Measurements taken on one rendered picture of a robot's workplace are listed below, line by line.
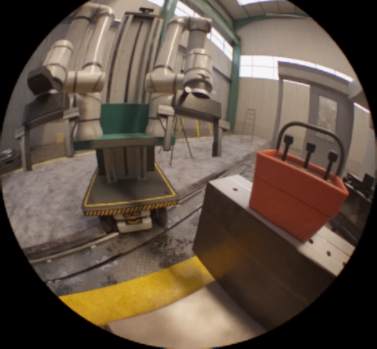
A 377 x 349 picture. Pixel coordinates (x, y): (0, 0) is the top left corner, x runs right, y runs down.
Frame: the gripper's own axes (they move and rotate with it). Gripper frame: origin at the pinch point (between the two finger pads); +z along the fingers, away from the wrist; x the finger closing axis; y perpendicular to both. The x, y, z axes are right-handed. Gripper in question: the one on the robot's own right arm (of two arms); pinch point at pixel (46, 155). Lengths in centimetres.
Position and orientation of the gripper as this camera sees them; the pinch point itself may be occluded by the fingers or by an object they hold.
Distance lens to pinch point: 33.4
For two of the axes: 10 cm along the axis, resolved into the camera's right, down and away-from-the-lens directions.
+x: -8.1, 2.3, -5.4
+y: -5.5, 0.6, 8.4
